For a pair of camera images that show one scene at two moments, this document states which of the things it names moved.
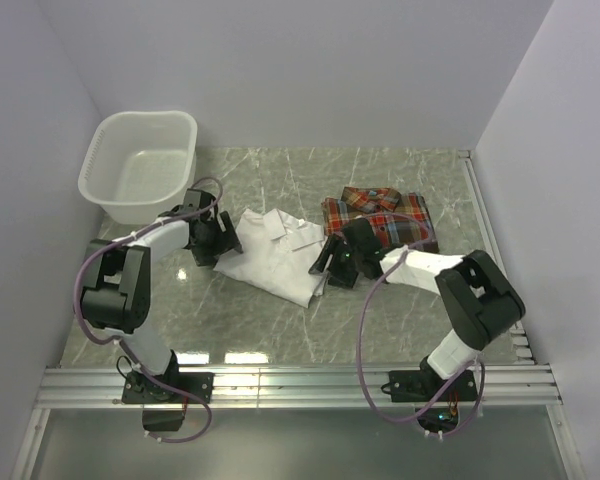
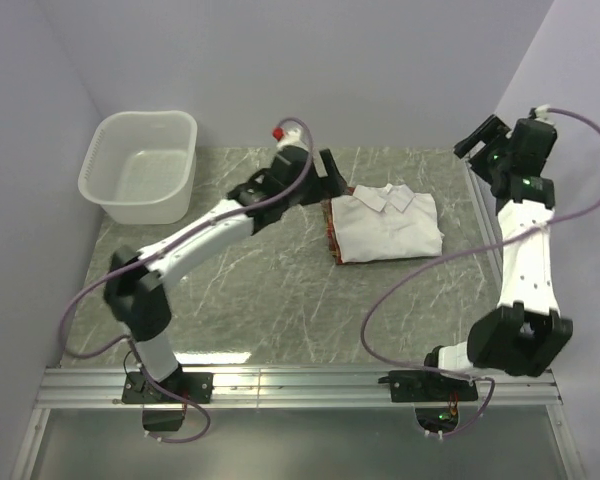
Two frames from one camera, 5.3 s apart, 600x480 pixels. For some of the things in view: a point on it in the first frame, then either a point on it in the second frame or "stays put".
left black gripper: (227, 241) to (334, 185)
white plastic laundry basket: (138, 163) stays put
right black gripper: (340, 278) to (489, 131)
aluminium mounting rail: (90, 387) stays put
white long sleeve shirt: (275, 252) to (376, 223)
